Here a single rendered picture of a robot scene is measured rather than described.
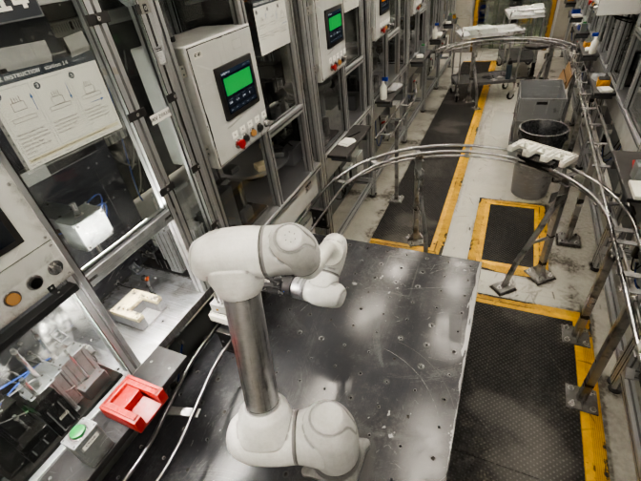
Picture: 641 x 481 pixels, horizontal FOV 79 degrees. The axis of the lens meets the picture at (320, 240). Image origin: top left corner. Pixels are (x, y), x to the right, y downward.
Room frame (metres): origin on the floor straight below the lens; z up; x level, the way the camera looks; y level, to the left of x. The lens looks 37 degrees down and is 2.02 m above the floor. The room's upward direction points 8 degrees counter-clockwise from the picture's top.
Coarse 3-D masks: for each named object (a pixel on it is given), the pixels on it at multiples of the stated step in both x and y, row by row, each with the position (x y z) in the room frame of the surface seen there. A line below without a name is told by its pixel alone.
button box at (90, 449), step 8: (88, 424) 0.62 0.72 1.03; (96, 424) 0.62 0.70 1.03; (88, 432) 0.59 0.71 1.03; (96, 432) 0.60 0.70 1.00; (104, 432) 0.62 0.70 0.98; (64, 440) 0.58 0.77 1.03; (72, 440) 0.57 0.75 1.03; (80, 440) 0.57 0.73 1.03; (88, 440) 0.58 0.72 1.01; (96, 440) 0.59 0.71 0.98; (104, 440) 0.60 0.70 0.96; (72, 448) 0.55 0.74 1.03; (80, 448) 0.56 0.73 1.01; (88, 448) 0.57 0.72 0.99; (96, 448) 0.58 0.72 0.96; (104, 448) 0.59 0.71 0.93; (80, 456) 0.55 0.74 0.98; (88, 456) 0.56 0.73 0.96; (96, 456) 0.57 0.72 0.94; (88, 464) 0.55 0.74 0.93; (96, 464) 0.56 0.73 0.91
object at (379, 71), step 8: (392, 0) 3.94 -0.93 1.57; (392, 8) 3.94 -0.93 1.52; (392, 16) 3.94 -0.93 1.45; (400, 32) 4.19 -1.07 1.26; (376, 40) 3.50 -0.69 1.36; (392, 40) 4.49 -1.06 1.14; (400, 40) 4.19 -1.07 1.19; (376, 48) 3.50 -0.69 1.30; (392, 48) 4.49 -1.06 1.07; (400, 48) 4.20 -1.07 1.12; (376, 56) 3.49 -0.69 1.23; (392, 56) 4.49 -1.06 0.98; (400, 56) 4.20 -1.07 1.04; (376, 64) 3.49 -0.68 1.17; (400, 64) 4.20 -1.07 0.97; (376, 72) 3.48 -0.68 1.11; (384, 72) 3.71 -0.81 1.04; (376, 80) 3.48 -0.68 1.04; (376, 88) 3.47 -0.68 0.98
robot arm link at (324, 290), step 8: (320, 272) 1.10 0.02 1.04; (328, 272) 1.10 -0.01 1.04; (312, 280) 1.09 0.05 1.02; (320, 280) 1.08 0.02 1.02; (328, 280) 1.07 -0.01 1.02; (336, 280) 1.09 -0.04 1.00; (304, 288) 1.07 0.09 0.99; (312, 288) 1.06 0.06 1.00; (320, 288) 1.05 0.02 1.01; (328, 288) 1.04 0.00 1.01; (336, 288) 1.04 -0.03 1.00; (344, 288) 1.05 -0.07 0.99; (304, 296) 1.06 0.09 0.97; (312, 296) 1.04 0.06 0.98; (320, 296) 1.03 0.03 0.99; (328, 296) 1.02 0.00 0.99; (336, 296) 1.01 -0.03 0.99; (344, 296) 1.03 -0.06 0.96; (320, 304) 1.02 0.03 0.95; (328, 304) 1.01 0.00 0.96; (336, 304) 1.00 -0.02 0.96
